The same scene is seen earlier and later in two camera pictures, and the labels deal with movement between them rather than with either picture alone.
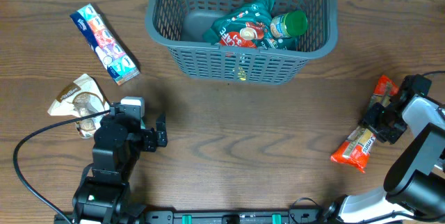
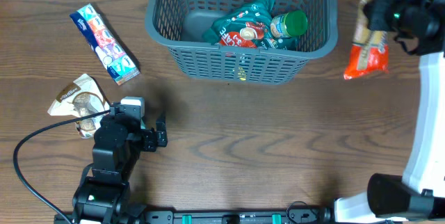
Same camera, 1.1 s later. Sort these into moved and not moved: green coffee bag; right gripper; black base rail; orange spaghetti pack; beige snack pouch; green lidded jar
Moved: right gripper; orange spaghetti pack
Not moved: green lidded jar; green coffee bag; beige snack pouch; black base rail
